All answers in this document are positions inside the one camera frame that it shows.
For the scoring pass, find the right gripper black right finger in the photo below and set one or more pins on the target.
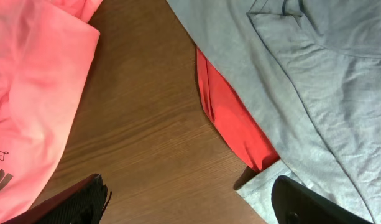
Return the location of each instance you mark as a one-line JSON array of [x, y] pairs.
[[294, 203]]

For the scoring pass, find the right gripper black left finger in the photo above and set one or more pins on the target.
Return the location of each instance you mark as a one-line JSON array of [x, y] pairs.
[[82, 203]]

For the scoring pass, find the pink printed t-shirt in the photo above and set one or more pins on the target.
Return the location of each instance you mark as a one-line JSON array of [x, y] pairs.
[[46, 50]]

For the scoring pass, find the red garment under grey shirt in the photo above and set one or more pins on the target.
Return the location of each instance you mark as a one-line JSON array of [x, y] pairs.
[[232, 120]]

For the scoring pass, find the grey t-shirt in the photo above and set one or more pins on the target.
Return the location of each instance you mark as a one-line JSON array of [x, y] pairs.
[[309, 73]]

